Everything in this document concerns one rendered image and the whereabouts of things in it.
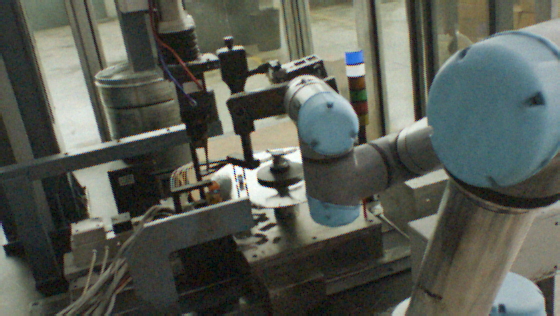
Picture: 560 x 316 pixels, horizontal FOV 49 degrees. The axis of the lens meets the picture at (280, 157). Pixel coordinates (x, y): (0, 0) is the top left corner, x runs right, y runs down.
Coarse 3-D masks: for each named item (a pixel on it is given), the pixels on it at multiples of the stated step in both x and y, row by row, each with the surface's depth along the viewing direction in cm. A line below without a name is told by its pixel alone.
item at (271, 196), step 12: (264, 156) 148; (288, 156) 146; (300, 156) 145; (228, 168) 144; (240, 168) 143; (216, 180) 138; (228, 180) 137; (252, 180) 135; (300, 180) 132; (216, 192) 132; (228, 192) 131; (240, 192) 130; (252, 192) 129; (264, 192) 128; (276, 192) 127; (288, 192) 127; (300, 192) 126; (252, 204) 124; (264, 204) 123; (276, 204) 122; (288, 204) 121
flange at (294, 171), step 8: (264, 168) 138; (272, 168) 134; (280, 168) 133; (288, 168) 134; (296, 168) 135; (256, 176) 135; (264, 176) 134; (272, 176) 133; (280, 176) 132; (288, 176) 132; (296, 176) 132; (272, 184) 132; (280, 184) 131
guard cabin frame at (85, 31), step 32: (64, 0) 208; (288, 0) 231; (544, 0) 108; (96, 32) 214; (288, 32) 238; (96, 64) 217; (416, 64) 159; (96, 96) 221; (416, 96) 162; (384, 128) 187
